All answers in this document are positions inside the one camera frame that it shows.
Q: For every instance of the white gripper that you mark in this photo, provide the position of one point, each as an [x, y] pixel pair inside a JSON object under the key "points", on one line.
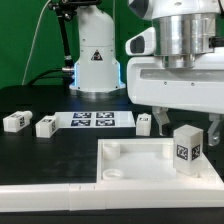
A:
{"points": [[200, 88]]}

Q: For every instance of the white square table top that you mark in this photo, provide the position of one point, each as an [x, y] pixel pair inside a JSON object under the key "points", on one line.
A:
{"points": [[140, 159]]}

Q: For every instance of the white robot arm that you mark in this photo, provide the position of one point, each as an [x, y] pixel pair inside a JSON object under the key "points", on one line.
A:
{"points": [[178, 62]]}

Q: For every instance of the white L-shaped fence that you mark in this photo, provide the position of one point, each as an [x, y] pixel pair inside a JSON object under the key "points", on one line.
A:
{"points": [[115, 194]]}

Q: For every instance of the white sheet with markers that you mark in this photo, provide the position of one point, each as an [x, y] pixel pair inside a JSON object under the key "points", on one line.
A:
{"points": [[96, 119]]}

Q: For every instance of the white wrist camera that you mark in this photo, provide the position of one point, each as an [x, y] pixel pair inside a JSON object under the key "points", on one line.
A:
{"points": [[142, 44]]}

